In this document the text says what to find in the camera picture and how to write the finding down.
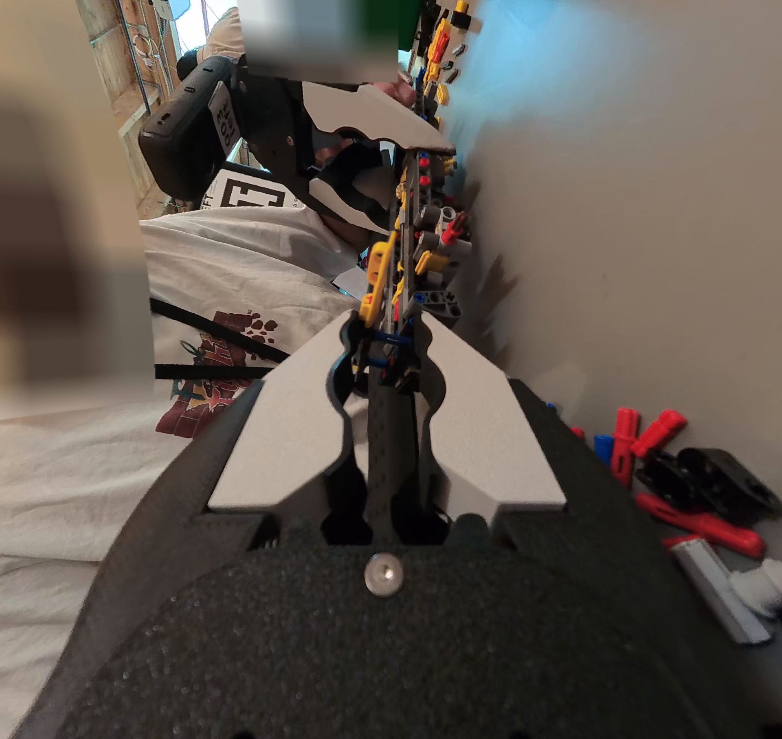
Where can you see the person's left forearm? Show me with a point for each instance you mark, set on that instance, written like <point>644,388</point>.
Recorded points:
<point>351,239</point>

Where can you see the black yellow lego piece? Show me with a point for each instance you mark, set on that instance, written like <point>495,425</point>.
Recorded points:
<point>460,15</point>

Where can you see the yellow lego panel piece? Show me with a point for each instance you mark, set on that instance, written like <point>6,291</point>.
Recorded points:
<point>376,274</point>

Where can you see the framed black white marker sign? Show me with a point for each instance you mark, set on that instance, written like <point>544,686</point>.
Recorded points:
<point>244,192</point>

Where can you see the person's white printed shirt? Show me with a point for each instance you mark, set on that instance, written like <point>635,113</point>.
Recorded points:
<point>214,250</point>

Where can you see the pile of red blue lego pins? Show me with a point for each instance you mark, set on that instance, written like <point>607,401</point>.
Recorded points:
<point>684,482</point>

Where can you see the person's left hand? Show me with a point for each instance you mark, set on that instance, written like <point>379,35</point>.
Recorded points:
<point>398,92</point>

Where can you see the blue lego pin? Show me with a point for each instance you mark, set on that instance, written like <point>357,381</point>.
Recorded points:
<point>391,339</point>
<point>377,362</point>

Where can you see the lego car chassis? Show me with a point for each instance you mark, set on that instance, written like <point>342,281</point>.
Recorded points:
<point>427,232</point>

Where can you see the pile of yellow lego pieces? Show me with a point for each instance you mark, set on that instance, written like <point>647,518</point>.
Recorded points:
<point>435,54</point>

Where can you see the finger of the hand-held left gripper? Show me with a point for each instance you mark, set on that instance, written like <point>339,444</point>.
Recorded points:
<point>342,201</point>
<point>379,115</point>

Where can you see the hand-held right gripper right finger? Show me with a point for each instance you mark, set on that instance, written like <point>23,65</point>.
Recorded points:
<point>495,439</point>

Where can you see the green plastic bin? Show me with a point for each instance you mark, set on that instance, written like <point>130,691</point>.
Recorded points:
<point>409,5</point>

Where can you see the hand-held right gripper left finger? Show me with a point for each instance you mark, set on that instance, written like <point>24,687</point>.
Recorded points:
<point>281,439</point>

